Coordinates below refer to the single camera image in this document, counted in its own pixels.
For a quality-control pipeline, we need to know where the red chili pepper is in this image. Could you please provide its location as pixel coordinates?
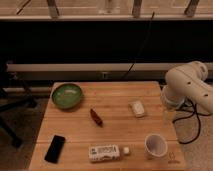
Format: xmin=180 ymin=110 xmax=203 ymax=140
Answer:
xmin=90 ymin=109 xmax=103 ymax=127

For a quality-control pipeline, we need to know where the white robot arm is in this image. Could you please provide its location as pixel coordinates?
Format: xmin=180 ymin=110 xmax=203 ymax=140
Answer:
xmin=161 ymin=61 xmax=213 ymax=114

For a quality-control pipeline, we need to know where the white sponge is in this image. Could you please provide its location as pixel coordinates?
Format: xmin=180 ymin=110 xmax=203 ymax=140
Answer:
xmin=130 ymin=101 xmax=145 ymax=117

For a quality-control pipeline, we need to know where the white paper cup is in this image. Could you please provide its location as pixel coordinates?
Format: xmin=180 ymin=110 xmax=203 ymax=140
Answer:
xmin=144 ymin=134 xmax=168 ymax=159

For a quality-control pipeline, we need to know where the white labelled bottle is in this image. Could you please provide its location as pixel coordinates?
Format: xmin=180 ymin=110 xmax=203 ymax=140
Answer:
xmin=88 ymin=144 xmax=130 ymax=163

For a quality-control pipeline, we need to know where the thin black rod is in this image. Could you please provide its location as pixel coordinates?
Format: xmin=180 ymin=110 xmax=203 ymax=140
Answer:
xmin=120 ymin=11 xmax=155 ymax=80

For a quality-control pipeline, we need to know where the green ceramic bowl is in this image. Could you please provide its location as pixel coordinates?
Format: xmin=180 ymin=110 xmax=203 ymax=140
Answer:
xmin=51 ymin=83 xmax=83 ymax=109

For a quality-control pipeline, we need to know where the black smartphone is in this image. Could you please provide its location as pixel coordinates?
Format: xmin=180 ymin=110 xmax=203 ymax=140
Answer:
xmin=44 ymin=135 xmax=65 ymax=164

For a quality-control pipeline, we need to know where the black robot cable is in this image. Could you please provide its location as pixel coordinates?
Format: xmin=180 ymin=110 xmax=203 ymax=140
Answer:
xmin=172 ymin=99 xmax=213 ymax=145

